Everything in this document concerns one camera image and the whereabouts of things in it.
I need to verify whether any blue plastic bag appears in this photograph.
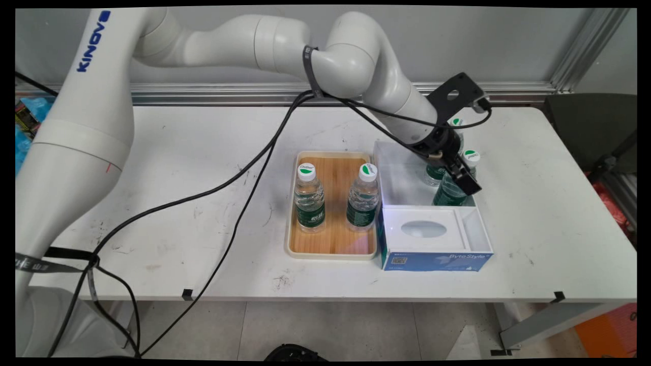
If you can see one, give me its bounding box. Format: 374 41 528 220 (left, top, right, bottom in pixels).
15 97 54 176

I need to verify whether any slanted aluminium frame post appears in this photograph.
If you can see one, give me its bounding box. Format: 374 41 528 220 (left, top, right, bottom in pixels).
549 8 631 92

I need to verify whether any red patterned bag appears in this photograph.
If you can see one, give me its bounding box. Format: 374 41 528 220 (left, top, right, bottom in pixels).
585 170 636 245

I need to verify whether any white table leg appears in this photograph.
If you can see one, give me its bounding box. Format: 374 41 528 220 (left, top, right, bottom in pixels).
491 302 629 356

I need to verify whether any water bottle green label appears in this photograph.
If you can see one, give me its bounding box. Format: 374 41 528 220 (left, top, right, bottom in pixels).
432 149 481 206
346 163 380 230
293 163 326 233
424 117 464 187

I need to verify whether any white ByteDance cardboard box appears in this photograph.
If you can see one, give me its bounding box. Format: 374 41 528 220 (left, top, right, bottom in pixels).
373 140 494 272

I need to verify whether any orange box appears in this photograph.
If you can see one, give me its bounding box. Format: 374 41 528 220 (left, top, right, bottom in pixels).
575 304 637 358

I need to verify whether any wooden tray cream rim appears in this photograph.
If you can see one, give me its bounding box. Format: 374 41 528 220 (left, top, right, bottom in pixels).
286 150 379 261

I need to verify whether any black round object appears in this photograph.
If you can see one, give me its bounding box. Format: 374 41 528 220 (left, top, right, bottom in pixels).
263 344 329 361

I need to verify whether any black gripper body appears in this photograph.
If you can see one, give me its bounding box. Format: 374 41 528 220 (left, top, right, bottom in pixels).
413 127 462 159

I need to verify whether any long black cable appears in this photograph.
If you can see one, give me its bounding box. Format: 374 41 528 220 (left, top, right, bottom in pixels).
47 90 316 357
86 91 316 356

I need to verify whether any horizontal aluminium frame rail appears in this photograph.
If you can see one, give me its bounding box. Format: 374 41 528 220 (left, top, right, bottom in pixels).
15 81 557 106

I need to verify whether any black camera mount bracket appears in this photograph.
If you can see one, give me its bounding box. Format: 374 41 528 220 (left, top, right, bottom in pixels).
426 72 490 120

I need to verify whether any black strap on arm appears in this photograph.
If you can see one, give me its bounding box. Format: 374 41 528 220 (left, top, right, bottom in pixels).
303 45 326 98

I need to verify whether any black printed strap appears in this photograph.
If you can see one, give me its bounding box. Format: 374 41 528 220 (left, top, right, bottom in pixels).
15 247 100 275

